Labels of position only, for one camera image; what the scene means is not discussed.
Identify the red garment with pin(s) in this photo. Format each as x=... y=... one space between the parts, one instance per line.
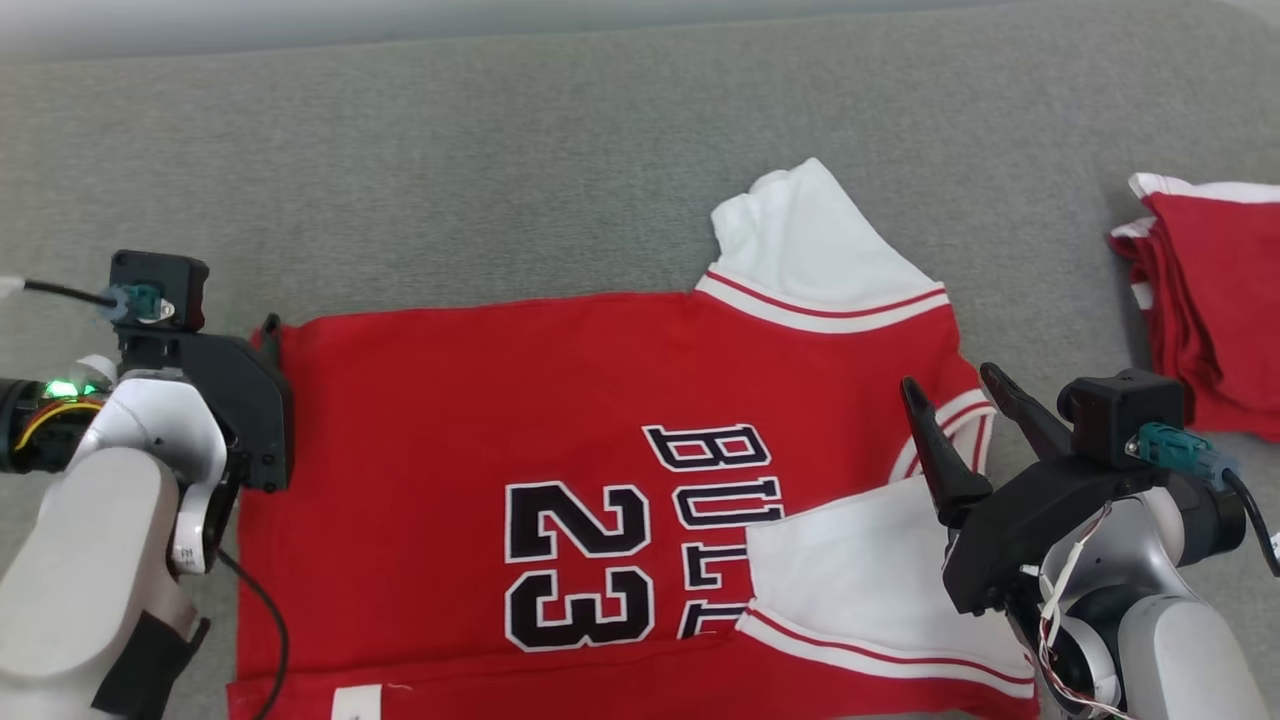
x=1220 y=320

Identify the grey fabric sofa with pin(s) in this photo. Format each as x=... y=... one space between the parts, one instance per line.
x=500 y=180

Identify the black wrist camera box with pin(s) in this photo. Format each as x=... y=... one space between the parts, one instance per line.
x=160 y=272
x=1120 y=410

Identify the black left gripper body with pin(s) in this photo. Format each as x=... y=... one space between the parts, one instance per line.
x=250 y=400

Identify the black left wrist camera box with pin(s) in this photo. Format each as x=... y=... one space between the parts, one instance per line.
x=160 y=272

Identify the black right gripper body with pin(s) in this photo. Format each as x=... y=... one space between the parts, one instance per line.
x=1030 y=530

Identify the red white basketball jersey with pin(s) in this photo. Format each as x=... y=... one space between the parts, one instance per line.
x=450 y=420

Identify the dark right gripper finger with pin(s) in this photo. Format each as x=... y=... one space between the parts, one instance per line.
x=945 y=470
x=1035 y=420

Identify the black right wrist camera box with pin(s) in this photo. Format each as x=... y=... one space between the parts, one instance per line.
x=1120 y=410

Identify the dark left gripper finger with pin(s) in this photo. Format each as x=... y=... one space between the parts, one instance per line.
x=272 y=328

